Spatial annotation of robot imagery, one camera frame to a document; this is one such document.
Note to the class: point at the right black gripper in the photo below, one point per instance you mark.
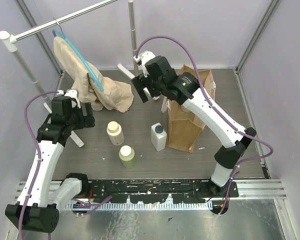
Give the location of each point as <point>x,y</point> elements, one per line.
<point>142,82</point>

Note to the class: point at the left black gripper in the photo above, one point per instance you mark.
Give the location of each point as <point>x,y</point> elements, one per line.
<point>88,115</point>

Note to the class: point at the cream bottle beige cap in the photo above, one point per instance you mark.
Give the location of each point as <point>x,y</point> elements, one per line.
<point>187,109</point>

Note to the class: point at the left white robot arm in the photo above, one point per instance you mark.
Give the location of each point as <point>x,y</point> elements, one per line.
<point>36,209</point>

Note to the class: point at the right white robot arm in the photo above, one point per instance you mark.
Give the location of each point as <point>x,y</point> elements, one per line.
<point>235,138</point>

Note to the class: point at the brown canvas bag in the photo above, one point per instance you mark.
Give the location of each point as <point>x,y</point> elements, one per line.
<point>184,127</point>

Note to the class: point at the beige cloth garment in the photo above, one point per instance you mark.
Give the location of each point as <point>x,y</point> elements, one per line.
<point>116,95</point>

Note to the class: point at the beige bottle pink cap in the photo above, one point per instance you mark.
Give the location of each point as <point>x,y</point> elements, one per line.
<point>115,133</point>

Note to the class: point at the blue clothes hanger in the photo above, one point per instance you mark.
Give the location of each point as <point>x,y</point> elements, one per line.
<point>85,63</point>

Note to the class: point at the white square bottle black cap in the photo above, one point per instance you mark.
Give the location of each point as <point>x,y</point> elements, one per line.
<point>158,136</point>

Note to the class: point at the yellow-green bottle cream cap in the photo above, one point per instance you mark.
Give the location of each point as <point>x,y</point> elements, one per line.
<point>127,157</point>

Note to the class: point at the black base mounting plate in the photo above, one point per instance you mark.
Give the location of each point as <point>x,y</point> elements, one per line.
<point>150,191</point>

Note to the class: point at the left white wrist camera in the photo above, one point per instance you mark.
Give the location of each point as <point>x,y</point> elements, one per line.
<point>73,94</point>

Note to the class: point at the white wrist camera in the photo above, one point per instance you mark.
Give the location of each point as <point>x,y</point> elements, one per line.
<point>142,59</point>
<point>73,94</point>

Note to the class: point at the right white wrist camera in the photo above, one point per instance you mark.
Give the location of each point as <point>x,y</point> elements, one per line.
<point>142,59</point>

